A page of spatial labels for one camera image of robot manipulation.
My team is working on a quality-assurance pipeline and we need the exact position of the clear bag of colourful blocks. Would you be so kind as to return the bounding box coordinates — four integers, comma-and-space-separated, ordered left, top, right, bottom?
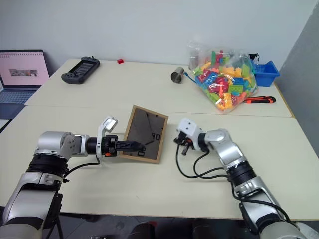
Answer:
187, 40, 260, 115

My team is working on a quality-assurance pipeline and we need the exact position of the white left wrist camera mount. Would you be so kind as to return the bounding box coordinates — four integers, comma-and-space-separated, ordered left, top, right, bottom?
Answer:
95, 116, 119, 166

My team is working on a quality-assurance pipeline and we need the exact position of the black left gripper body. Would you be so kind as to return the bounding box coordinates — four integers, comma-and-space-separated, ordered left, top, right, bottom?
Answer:
100, 135, 120, 158

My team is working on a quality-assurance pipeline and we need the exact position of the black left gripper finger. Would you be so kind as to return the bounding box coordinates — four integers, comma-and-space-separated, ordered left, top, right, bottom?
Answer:
117, 140, 143, 148
117, 145, 147, 153

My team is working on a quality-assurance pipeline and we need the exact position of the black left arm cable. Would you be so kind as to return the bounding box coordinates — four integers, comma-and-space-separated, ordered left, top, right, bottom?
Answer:
62, 154, 102, 184

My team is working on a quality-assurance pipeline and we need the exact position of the open laptop with pink screen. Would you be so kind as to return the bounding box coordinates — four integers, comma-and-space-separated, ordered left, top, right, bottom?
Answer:
0, 49, 51, 133

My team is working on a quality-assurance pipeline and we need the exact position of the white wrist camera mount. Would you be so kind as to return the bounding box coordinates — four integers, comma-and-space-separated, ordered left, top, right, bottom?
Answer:
176, 118, 204, 151
95, 116, 119, 166

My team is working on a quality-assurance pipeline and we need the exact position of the black handheld game controller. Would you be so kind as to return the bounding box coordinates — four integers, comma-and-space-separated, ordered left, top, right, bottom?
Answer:
61, 56, 101, 85

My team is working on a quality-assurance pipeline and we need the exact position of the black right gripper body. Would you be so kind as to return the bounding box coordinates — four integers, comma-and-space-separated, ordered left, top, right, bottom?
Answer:
174, 131, 194, 151

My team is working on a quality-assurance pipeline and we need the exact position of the blue plastic bin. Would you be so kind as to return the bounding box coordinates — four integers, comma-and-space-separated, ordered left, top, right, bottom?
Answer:
253, 60, 281, 88

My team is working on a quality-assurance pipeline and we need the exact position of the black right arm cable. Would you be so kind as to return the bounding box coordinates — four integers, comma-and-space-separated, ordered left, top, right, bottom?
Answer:
175, 143, 233, 180

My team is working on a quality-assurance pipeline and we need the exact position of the wooden picture frame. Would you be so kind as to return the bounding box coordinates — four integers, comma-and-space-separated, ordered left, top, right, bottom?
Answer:
118, 105, 169, 165

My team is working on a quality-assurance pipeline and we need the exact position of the orange and black utility knife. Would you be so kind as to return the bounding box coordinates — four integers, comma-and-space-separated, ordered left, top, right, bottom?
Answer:
242, 96, 277, 105

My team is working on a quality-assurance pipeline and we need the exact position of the metal cup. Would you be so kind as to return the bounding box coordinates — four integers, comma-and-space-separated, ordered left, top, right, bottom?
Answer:
170, 66, 186, 84

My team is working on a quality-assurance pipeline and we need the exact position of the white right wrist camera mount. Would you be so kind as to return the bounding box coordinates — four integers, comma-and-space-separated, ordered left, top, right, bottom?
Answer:
176, 118, 204, 151

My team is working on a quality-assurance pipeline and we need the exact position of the black metal stand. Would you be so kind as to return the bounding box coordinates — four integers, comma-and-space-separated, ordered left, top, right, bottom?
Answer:
42, 191, 65, 239

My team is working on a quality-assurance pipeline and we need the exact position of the black object in bin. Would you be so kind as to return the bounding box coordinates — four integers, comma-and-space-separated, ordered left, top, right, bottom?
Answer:
249, 52, 261, 66

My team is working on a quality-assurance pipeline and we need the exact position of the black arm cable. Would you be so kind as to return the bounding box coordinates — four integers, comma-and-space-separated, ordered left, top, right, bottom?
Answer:
175, 143, 233, 180
62, 154, 102, 184

